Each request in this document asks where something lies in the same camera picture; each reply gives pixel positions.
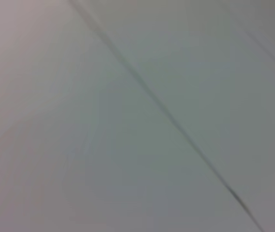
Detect clear green-zipper document bag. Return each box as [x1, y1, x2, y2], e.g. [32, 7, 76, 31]
[0, 0, 275, 232]

